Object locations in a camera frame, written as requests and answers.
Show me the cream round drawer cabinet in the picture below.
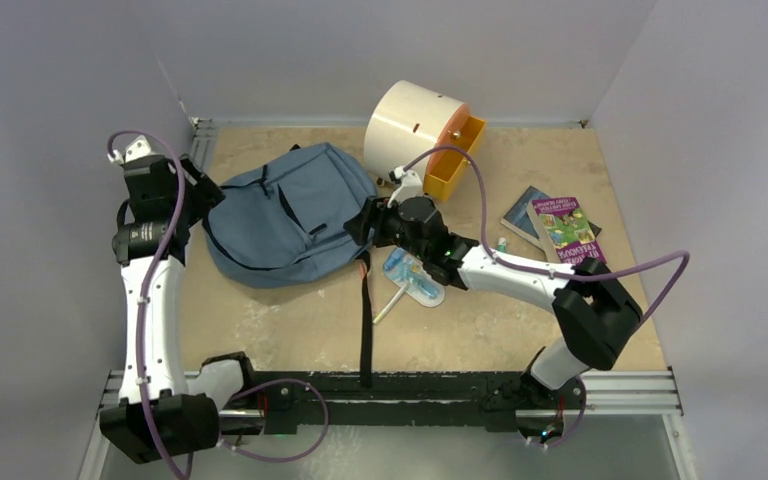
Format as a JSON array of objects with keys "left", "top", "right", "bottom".
[{"left": 363, "top": 80, "right": 471, "bottom": 181}]

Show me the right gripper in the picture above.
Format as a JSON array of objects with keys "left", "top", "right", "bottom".
[{"left": 344, "top": 197, "right": 428, "bottom": 262}]

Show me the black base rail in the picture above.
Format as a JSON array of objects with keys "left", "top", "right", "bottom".
[{"left": 220, "top": 371, "right": 585, "bottom": 435}]

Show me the yellow open drawer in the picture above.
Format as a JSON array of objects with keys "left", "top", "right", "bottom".
[{"left": 424, "top": 116, "right": 486, "bottom": 202}]

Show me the aluminium frame rail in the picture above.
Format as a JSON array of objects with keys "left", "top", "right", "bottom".
[{"left": 95, "top": 367, "right": 683, "bottom": 417}]

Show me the dark blue book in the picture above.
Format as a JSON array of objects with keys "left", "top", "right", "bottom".
[{"left": 501, "top": 186, "right": 601, "bottom": 251}]

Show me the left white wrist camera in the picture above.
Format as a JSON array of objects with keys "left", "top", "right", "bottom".
[{"left": 107, "top": 135, "right": 156, "bottom": 166}]

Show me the white marker pen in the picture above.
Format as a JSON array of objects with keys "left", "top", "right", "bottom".
[{"left": 373, "top": 284, "right": 408, "bottom": 325}]

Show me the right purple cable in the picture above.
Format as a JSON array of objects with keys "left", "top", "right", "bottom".
[{"left": 402, "top": 144, "right": 691, "bottom": 452}]

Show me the blue backpack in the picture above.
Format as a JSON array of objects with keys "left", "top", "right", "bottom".
[{"left": 201, "top": 142, "right": 380, "bottom": 389}]

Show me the blister pack with blue items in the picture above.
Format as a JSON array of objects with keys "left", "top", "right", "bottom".
[{"left": 382, "top": 248, "right": 445, "bottom": 308}]

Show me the purple children's book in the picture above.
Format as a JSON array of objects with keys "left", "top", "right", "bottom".
[{"left": 527, "top": 197, "right": 606, "bottom": 265}]

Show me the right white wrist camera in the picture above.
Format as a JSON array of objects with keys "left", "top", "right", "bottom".
[{"left": 387, "top": 166, "right": 424, "bottom": 208}]

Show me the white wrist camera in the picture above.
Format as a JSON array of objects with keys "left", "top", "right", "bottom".
[
  {"left": 107, "top": 135, "right": 156, "bottom": 166},
  {"left": 387, "top": 166, "right": 424, "bottom": 208}
]

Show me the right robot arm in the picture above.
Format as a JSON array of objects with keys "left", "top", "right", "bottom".
[{"left": 344, "top": 197, "right": 643, "bottom": 407}]

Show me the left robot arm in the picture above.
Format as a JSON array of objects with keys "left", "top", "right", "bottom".
[{"left": 99, "top": 153, "right": 258, "bottom": 464}]

